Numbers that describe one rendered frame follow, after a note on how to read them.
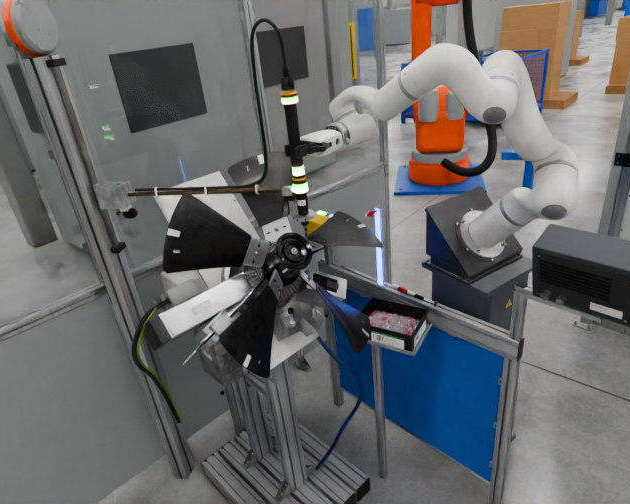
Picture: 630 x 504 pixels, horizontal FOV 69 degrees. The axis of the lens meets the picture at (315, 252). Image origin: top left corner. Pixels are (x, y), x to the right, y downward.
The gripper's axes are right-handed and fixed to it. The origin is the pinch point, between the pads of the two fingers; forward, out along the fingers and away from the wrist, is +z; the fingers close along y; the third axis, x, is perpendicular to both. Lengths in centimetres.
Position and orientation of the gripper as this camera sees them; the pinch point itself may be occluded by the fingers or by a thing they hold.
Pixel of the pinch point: (295, 150)
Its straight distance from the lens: 134.2
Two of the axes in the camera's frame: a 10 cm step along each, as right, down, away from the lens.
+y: -6.9, -2.7, 6.7
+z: -7.1, 3.8, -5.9
